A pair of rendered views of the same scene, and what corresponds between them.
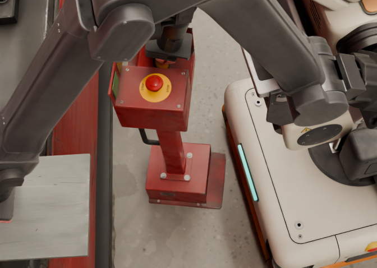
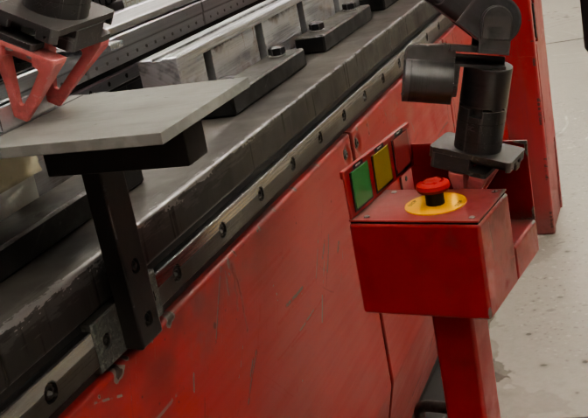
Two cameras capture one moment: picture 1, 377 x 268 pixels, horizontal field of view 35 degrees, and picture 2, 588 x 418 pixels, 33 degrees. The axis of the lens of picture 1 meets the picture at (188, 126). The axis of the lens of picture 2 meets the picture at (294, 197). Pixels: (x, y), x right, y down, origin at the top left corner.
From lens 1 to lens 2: 0.95 m
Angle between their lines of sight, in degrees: 50
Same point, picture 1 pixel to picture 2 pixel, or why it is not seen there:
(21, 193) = (103, 107)
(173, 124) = (461, 287)
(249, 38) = not seen: outside the picture
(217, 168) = not seen: outside the picture
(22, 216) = (85, 118)
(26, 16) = (252, 111)
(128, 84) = (387, 203)
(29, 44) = (241, 125)
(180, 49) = (496, 155)
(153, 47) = (446, 147)
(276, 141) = not seen: outside the picture
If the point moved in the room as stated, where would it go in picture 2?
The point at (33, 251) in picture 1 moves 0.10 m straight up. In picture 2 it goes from (68, 137) to (37, 15)
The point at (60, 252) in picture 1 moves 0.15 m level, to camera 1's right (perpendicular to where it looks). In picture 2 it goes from (115, 134) to (297, 112)
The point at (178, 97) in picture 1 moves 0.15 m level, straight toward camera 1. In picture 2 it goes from (473, 211) to (465, 264)
